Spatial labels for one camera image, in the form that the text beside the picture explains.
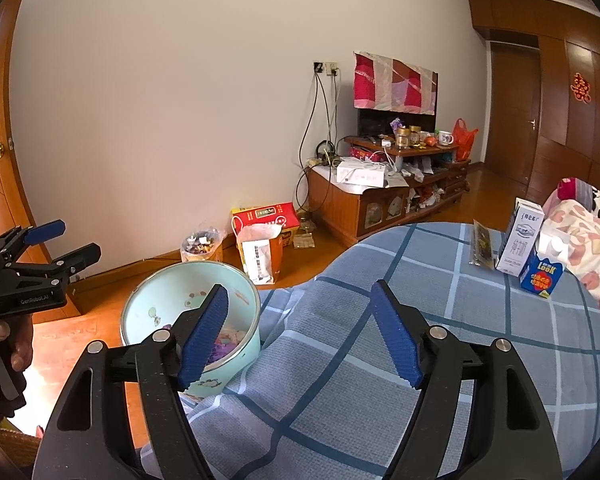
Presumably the purple plastic wrapper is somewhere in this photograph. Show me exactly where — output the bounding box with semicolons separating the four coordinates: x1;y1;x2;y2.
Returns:
207;326;247;365

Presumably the person's left hand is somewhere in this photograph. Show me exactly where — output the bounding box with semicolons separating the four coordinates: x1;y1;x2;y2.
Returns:
0;314;33;418

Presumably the light blue enamel basin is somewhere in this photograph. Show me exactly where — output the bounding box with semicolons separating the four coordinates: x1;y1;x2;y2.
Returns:
120;261;261;401

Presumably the clear bag of wrappers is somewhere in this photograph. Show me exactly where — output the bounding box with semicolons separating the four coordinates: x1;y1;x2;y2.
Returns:
180;228;226;262

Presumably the dark flat snack packet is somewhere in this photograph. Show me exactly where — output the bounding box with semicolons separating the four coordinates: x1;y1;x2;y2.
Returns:
469;220;495;270

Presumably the white paper shopping bag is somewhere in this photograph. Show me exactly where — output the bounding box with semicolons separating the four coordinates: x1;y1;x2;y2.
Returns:
236;223;283;285

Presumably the blue plaid bed sheet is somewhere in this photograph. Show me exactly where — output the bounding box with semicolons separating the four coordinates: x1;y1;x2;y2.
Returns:
183;223;600;479

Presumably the blue small drink carton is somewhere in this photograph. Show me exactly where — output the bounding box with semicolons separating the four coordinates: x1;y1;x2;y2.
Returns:
519;252;565;298

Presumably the red cardboard box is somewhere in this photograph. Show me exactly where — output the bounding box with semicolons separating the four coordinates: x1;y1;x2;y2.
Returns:
230;203;300;247

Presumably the wooden TV cabinet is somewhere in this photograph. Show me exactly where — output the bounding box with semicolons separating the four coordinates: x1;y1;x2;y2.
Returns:
308;136;470;246

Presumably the white flat box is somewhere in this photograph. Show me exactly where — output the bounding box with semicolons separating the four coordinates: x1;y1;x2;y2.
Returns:
336;157;387;188

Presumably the white tall milk carton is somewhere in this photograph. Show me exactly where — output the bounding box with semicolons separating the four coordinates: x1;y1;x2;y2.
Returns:
495;197;545;276

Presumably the glass jar with gold lid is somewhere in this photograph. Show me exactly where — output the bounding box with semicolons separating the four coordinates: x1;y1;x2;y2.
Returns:
394;127;411;150

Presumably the white mug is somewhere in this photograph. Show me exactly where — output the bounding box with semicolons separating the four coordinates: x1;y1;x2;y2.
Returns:
437;130;454;146

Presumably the orange plastic bag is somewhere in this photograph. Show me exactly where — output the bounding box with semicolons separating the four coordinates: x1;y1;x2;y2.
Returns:
452;118;479;162

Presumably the pink heart pattern quilt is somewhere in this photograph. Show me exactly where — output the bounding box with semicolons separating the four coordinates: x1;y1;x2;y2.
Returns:
536;197;600;308

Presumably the television with patchwork cover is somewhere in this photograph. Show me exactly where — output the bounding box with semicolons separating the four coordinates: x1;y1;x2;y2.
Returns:
353;51;439;136

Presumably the wooden wardrobe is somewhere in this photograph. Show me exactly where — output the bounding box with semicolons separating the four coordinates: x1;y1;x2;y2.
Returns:
468;0;600;202

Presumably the brown wooden door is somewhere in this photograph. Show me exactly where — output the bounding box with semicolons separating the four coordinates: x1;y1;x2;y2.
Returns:
486;42;541;188

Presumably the red double happiness decal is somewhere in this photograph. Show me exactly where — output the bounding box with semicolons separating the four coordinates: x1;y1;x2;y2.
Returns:
570;72;592;104

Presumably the wall power socket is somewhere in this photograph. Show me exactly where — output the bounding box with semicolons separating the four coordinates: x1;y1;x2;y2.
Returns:
313;61;339;77

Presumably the black hanging cable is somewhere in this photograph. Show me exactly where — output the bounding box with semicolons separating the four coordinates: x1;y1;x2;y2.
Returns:
293;71;342;214

